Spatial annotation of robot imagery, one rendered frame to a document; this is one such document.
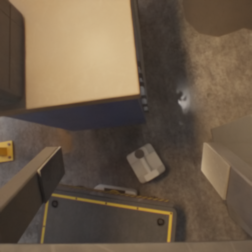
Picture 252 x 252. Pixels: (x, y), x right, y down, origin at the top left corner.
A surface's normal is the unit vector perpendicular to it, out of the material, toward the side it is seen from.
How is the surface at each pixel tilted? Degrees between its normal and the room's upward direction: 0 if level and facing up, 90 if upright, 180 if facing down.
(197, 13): 0
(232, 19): 0
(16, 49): 90
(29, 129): 0
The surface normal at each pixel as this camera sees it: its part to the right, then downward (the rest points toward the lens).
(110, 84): -0.15, -0.12
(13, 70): 0.98, -0.11
